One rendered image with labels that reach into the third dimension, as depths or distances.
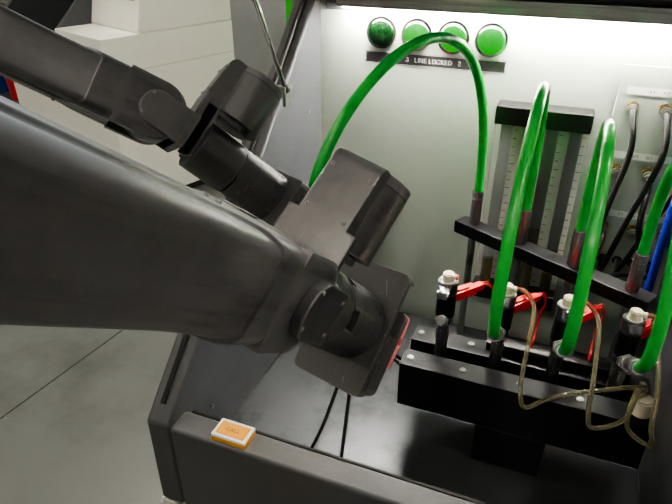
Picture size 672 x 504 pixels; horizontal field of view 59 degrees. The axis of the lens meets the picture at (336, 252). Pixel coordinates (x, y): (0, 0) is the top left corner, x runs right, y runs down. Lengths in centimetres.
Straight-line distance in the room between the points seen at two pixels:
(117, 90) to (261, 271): 38
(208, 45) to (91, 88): 317
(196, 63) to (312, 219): 339
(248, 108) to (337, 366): 30
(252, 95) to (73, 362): 207
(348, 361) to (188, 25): 331
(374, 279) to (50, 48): 36
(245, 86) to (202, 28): 309
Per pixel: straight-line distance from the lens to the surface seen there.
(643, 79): 102
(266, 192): 65
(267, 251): 26
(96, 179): 17
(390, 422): 102
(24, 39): 63
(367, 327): 44
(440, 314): 87
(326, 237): 36
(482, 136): 96
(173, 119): 61
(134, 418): 229
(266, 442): 83
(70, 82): 62
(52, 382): 255
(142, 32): 353
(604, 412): 89
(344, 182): 37
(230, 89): 65
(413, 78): 105
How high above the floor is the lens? 156
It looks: 30 degrees down
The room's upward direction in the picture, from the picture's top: straight up
